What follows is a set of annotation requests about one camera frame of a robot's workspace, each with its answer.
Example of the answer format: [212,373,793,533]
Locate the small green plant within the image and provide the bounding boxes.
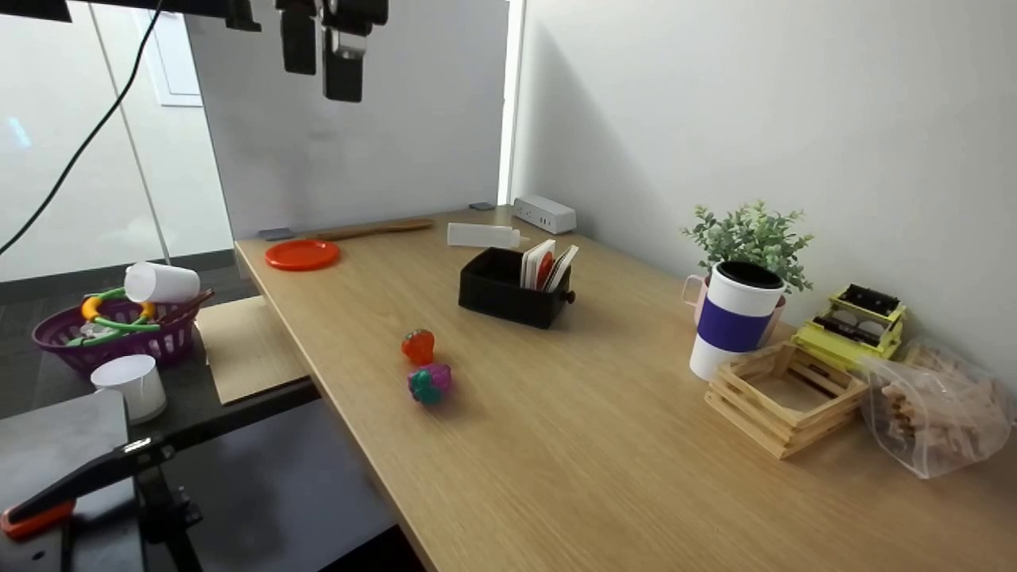
[682,201,817,296]

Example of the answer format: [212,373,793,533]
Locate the black overhead mount bar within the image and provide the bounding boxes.
[0,0,265,31]

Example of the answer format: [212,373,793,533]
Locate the yellow black device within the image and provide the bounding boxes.
[791,280,912,370]

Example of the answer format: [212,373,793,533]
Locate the brown cardboard sheet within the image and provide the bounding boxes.
[192,294,313,406]

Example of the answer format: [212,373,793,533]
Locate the black side table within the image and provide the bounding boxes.
[0,247,322,448]

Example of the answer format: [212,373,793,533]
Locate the white paper cup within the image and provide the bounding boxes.
[90,353,167,427]
[120,261,203,310]

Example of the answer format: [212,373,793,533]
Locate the thin black hanging cable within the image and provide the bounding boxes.
[0,0,167,257]

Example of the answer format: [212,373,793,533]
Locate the grey board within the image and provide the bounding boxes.
[0,387,138,518]

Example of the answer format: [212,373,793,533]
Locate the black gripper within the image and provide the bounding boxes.
[280,0,390,106]

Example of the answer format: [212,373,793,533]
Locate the black book holder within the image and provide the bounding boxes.
[454,245,582,332]

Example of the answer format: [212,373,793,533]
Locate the orange plate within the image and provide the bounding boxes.
[265,240,342,273]

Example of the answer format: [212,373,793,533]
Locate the small red toy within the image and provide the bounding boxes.
[399,329,438,370]

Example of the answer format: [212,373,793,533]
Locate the purple plastic basket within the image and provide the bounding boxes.
[27,294,209,375]

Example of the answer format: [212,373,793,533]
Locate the purple grape toy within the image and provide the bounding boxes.
[423,358,458,402]

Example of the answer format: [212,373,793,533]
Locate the clear container wooden pieces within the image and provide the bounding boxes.
[857,343,1015,482]

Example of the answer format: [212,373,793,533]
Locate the green toy fruit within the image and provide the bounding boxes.
[406,367,438,411]

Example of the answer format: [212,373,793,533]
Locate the white electronics box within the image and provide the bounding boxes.
[510,194,582,240]

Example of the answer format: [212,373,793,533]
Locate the green plastic ring toy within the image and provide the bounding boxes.
[65,282,161,348]

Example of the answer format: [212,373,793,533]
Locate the translucent white squeeze bottle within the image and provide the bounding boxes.
[445,219,523,256]

